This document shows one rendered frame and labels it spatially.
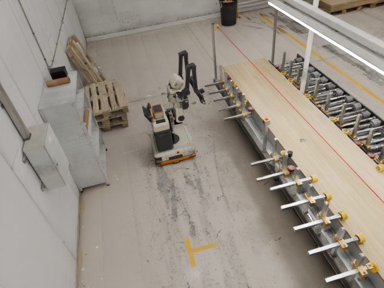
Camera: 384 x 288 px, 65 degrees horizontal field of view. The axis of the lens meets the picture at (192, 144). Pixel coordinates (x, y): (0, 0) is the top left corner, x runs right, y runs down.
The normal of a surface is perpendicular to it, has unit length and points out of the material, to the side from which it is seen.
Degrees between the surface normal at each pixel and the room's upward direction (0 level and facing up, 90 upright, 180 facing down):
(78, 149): 90
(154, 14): 90
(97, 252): 0
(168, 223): 0
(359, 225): 0
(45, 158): 90
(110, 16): 90
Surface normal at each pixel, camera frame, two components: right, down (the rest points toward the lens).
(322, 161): -0.10, -0.75
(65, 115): 0.25, 0.62
